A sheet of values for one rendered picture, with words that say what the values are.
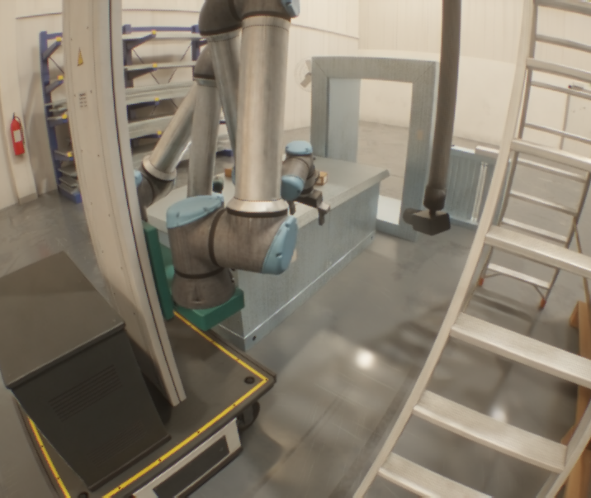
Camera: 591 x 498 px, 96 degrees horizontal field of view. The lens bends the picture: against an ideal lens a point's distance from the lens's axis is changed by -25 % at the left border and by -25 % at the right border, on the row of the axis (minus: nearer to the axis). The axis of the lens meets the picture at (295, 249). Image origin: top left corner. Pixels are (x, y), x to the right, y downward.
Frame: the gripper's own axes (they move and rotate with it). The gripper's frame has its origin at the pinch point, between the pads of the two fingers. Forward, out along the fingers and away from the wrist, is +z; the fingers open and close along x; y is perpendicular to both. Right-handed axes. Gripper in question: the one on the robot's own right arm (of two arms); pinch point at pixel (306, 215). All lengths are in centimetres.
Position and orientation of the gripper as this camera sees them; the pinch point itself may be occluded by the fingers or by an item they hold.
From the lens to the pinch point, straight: 140.6
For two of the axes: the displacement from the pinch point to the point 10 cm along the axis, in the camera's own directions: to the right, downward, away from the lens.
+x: 8.6, 3.4, -3.9
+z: 1.1, 6.2, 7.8
